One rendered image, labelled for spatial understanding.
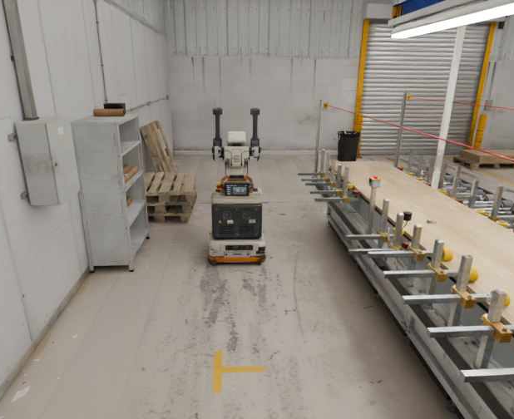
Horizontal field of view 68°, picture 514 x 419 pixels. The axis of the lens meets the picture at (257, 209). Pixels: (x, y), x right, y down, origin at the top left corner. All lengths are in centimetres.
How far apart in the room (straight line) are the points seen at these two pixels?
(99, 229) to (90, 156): 74
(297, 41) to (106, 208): 732
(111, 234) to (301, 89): 716
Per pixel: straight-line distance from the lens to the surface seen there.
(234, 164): 423
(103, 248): 424
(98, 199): 405
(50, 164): 309
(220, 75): 1002
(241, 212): 404
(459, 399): 280
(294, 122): 1022
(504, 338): 198
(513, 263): 284
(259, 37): 1009
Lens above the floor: 197
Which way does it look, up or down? 19 degrees down
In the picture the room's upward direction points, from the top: 1 degrees clockwise
